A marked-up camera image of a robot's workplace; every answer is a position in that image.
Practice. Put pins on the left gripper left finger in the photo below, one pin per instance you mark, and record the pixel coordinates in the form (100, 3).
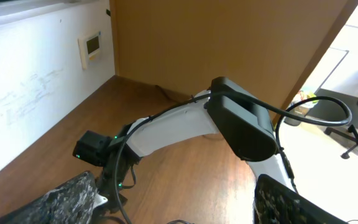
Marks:
(70, 202)

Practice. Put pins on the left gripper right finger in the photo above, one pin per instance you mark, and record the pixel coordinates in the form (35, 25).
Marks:
(276, 203)

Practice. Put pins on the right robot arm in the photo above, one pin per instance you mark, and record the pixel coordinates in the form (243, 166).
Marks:
(224, 108)

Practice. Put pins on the waste bin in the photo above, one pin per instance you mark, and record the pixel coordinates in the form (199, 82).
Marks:
(303, 109)

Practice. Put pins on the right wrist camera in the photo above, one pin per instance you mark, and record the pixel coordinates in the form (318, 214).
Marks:
(99, 200)

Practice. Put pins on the wall control panel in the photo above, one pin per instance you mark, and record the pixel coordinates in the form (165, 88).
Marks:
(90, 49)

